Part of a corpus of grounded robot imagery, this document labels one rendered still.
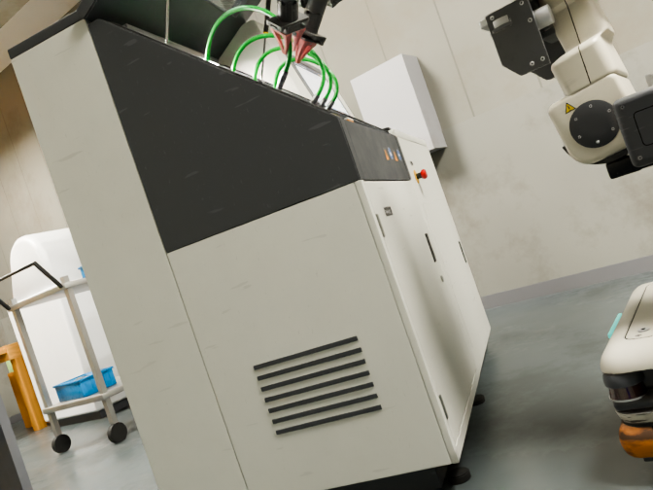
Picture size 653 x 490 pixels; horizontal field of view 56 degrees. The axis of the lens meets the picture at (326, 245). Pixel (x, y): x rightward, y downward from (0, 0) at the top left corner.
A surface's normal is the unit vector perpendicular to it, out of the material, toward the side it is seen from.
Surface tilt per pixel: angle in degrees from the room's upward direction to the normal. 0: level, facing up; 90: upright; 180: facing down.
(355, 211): 90
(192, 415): 90
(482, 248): 90
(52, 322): 90
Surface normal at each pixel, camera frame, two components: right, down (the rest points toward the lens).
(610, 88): -0.53, 0.18
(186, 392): -0.31, 0.10
